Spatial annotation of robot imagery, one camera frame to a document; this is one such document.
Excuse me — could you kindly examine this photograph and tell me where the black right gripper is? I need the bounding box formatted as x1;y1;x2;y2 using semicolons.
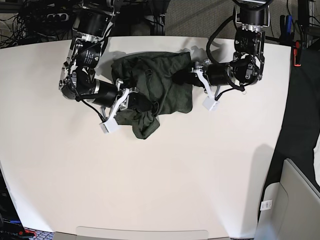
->
92;79;153;113

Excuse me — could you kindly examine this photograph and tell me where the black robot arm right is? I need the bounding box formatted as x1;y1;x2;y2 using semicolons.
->
59;0;154;113

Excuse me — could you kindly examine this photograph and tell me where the dark green long-sleeve shirt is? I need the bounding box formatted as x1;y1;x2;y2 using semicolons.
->
111;52;193;140

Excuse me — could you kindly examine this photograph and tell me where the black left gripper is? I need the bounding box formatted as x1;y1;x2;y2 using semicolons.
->
172;63;235;88

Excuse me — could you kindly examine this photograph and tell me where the red black tool bottom-left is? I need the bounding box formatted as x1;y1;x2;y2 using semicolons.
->
18;229;37;239

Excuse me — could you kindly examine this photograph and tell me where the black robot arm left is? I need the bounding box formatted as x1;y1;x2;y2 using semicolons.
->
172;0;271;91

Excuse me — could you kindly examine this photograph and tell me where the orange black clamp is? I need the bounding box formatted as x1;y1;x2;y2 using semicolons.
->
293;40;303;67

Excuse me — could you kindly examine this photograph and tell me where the blue handled tool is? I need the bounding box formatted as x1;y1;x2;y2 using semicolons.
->
285;15;292;36

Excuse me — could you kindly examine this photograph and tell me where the grey plastic bin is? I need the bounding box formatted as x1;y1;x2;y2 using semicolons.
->
254;159;320;240

